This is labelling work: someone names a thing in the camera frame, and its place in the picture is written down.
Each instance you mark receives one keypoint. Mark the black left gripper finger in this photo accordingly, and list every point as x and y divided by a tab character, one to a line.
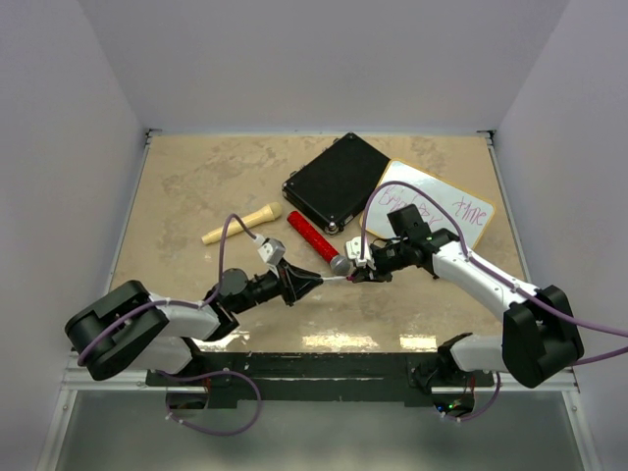
302	273
302	286

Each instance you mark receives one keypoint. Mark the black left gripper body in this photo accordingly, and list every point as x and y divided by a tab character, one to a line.
285	279

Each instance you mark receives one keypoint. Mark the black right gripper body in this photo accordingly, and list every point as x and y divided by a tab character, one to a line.
387	259

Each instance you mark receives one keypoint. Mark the yellow framed whiteboard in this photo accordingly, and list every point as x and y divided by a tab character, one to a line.
433	197

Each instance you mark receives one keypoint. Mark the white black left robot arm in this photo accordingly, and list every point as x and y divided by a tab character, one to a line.
131	327

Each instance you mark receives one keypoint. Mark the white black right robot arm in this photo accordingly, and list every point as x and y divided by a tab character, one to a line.
538	337

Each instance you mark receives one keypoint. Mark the red glitter microphone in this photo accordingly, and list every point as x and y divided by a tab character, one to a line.
338	263

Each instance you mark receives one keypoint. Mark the black ribbed carrying case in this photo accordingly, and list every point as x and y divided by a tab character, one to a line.
334	187

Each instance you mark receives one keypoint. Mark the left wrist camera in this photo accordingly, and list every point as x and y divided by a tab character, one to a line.
270	250

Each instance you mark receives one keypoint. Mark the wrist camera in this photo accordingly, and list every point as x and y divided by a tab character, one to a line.
358	252
270	250

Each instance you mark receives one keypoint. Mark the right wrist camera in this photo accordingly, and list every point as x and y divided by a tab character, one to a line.
358	252

